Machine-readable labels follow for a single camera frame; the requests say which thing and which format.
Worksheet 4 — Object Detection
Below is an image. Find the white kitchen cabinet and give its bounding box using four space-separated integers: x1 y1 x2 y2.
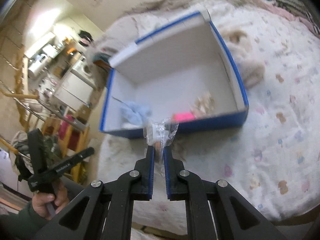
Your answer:
52 72 94 111

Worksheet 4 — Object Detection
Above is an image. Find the blue white cardboard box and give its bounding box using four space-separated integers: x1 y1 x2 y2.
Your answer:
99 10 249 139

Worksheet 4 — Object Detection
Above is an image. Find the white washing machine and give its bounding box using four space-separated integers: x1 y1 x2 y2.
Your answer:
71 56 92 80

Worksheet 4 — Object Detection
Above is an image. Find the beige lace scrunchie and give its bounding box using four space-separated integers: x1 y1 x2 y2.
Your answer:
190 91 215 119

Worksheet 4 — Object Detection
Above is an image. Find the pink octopus squishy toy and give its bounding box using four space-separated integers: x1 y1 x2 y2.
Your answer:
172 112 195 123

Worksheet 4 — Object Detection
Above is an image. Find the white fluffy plush toy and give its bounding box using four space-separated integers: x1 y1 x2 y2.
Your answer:
220 28 265 89

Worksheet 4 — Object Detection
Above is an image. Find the person's left hand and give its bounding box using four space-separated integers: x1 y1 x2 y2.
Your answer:
31 180 69 220

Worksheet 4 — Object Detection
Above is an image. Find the clear plastic bag item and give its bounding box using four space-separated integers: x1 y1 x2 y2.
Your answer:
143 118 179 154

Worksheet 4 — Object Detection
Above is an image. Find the black white striped cloth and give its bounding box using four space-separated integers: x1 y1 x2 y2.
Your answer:
274 0 319 36

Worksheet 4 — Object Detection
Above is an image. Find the light blue plush toy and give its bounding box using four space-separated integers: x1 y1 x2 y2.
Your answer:
120 101 152 127

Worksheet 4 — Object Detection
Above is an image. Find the teal orange hanging towel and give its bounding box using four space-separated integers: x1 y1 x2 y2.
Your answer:
91 51 115 69

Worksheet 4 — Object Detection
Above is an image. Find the white patterned bed quilt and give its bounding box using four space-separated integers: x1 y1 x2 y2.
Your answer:
88 0 319 221

